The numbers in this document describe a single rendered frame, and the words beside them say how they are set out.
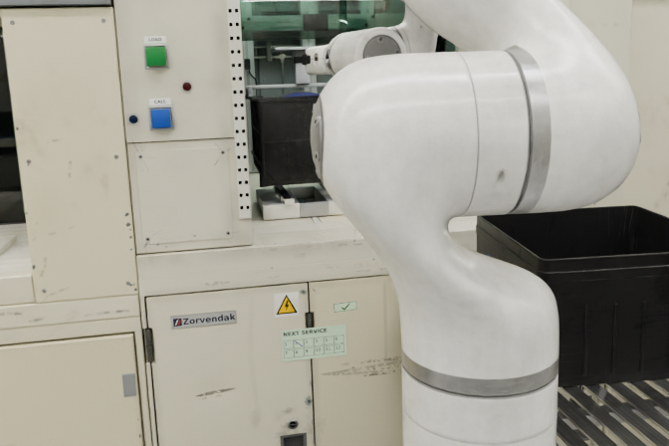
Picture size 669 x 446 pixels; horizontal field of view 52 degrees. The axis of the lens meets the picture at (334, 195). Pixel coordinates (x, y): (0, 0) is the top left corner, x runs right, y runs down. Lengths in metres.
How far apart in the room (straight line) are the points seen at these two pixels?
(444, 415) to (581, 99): 0.24
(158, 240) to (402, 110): 0.82
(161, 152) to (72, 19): 0.25
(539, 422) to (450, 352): 0.09
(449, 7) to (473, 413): 0.31
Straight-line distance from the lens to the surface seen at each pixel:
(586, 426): 0.87
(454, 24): 0.57
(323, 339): 1.27
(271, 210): 1.39
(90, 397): 1.31
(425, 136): 0.44
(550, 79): 0.48
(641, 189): 1.44
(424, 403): 0.53
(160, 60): 1.15
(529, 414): 0.53
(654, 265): 0.95
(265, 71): 2.07
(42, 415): 1.33
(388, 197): 0.44
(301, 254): 1.22
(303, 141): 1.38
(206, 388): 1.29
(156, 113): 1.16
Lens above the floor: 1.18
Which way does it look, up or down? 11 degrees down
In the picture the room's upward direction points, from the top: 2 degrees counter-clockwise
